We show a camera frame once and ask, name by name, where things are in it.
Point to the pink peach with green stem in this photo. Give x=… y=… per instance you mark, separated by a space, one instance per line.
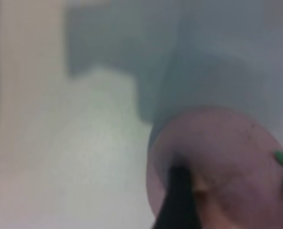
x=227 y=155

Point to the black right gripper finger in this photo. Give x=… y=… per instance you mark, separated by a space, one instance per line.
x=178 y=202

